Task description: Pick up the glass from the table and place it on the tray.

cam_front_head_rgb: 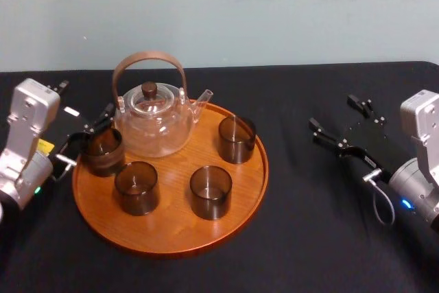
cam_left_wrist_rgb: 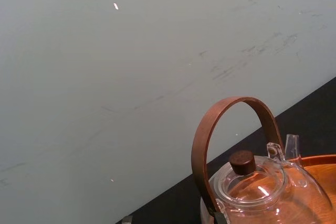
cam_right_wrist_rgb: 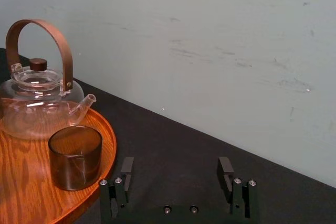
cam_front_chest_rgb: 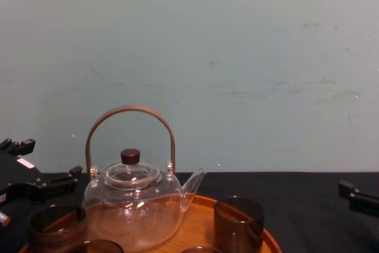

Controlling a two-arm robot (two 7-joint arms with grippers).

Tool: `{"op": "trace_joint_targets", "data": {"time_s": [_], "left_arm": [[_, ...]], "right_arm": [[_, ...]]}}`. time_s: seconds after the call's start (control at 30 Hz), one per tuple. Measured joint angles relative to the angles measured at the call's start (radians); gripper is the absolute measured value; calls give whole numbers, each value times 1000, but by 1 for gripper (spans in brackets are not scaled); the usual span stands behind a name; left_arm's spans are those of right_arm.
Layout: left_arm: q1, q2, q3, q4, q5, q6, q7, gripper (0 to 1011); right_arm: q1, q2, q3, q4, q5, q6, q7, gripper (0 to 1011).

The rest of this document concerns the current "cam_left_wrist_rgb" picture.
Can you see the glass teapot lid, brown knob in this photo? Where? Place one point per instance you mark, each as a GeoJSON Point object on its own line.
{"type": "Point", "coordinates": [242, 165]}

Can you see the small grey metal piece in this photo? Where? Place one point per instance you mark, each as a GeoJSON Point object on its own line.
{"type": "Point", "coordinates": [127, 220]}

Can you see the round wooden tray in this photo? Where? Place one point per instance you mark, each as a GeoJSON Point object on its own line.
{"type": "Point", "coordinates": [321, 179]}

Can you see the black table cloth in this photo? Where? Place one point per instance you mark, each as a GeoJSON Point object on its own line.
{"type": "Point", "coordinates": [302, 119]}

